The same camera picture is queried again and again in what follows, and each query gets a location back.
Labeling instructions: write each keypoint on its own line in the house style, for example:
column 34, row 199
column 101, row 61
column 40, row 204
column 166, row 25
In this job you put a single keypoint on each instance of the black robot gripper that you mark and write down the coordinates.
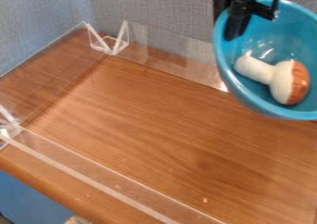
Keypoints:
column 241, row 9

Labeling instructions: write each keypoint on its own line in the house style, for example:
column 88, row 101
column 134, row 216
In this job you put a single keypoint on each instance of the blue plastic bowl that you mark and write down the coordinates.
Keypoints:
column 286, row 38

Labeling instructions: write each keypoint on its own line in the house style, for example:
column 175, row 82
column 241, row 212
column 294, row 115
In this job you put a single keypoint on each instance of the white brown toy mushroom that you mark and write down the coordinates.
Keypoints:
column 286, row 78

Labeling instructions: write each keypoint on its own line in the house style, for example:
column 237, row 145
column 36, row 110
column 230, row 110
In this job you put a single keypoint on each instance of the clear acrylic back barrier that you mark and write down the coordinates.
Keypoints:
column 173, row 53

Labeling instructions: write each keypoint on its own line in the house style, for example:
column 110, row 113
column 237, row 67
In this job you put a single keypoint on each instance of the clear acrylic front barrier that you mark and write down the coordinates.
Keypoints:
column 106, row 180

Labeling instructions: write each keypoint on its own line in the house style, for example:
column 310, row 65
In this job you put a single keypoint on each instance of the clear acrylic left bracket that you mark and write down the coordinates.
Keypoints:
column 10, row 127

